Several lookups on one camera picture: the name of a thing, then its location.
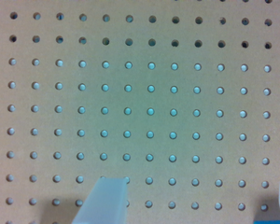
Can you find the brown perforated pegboard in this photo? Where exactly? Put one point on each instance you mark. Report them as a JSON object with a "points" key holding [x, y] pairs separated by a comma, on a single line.
{"points": [[180, 97]]}

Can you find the blue square block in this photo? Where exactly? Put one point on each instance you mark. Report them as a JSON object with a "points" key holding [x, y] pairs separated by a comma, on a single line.
{"points": [[266, 222]]}

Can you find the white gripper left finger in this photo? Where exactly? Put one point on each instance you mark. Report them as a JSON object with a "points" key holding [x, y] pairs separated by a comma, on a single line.
{"points": [[106, 204]]}

